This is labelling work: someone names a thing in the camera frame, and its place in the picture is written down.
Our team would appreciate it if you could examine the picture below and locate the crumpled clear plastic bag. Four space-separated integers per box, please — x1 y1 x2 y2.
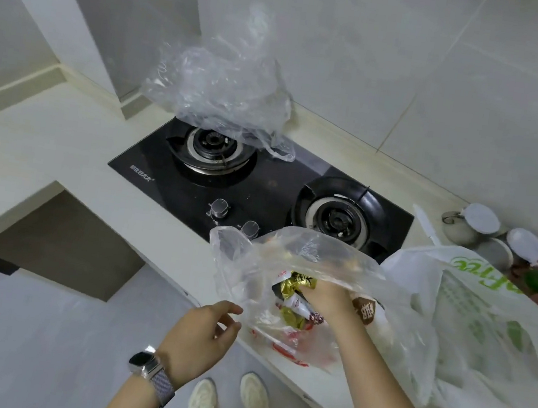
133 0 318 164

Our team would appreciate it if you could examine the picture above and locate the person's left hand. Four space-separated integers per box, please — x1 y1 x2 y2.
151 292 246 397

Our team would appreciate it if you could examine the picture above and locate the person's white right shoe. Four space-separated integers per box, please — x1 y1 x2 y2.
236 370 275 408

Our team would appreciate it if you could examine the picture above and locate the round gas burner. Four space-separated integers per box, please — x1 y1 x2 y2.
161 120 263 183
285 171 410 260

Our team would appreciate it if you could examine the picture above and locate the person's left forearm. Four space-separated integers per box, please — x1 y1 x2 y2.
96 362 176 408

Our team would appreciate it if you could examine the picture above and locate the black glass gas stove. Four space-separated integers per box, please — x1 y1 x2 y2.
99 107 425 269

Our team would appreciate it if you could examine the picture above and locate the silver stove knob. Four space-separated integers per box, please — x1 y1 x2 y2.
239 219 262 241
206 196 233 222

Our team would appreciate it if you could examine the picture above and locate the clear plastic bag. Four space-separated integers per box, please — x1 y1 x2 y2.
133 0 318 164
189 214 454 408

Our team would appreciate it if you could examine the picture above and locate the person's right hand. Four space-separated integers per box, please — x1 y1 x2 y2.
291 278 364 333

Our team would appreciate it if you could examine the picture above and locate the brown cabinet panel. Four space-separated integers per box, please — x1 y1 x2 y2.
0 181 155 308

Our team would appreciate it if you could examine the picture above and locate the grey ceramic cup with handle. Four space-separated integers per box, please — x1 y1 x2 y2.
438 198 504 252

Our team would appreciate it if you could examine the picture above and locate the white and red sachet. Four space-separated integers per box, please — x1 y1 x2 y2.
275 293 332 328

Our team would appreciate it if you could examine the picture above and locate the brown label white packet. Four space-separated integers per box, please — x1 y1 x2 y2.
349 295 392 329

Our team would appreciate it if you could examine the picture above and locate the white bag with green print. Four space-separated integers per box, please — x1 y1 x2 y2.
360 235 538 408

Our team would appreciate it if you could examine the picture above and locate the person's white left shoe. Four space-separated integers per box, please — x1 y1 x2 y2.
187 375 224 408

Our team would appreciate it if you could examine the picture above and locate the black smartwatch with metal band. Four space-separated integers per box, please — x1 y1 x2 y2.
123 343 182 408

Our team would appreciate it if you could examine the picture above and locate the person's right forearm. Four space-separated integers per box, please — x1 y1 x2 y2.
314 313 477 408

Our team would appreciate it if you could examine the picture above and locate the gold and black snack packet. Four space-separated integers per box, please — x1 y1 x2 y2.
266 268 321 334

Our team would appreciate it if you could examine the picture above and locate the red printed white packet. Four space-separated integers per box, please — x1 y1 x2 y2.
246 321 332 371

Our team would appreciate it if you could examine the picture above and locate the white plastic utensil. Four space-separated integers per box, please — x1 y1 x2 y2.
408 203 449 249

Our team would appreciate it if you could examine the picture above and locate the person's white shoe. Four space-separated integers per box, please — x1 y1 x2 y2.
187 375 224 408
236 370 275 408

